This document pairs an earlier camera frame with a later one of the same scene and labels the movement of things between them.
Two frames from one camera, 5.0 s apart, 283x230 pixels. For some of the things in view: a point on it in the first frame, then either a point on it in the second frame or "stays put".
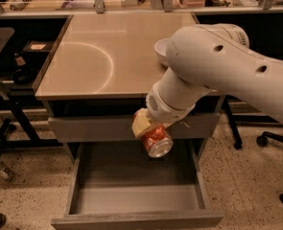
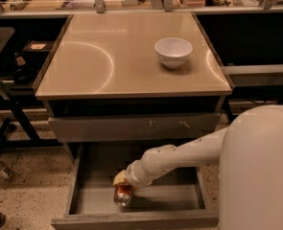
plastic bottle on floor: x=2 y=169 stays put
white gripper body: x=166 y=109 → x=131 y=176
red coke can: x=157 y=141 → x=123 y=195
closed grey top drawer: x=118 y=128 stays put
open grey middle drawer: x=116 y=185 stays put
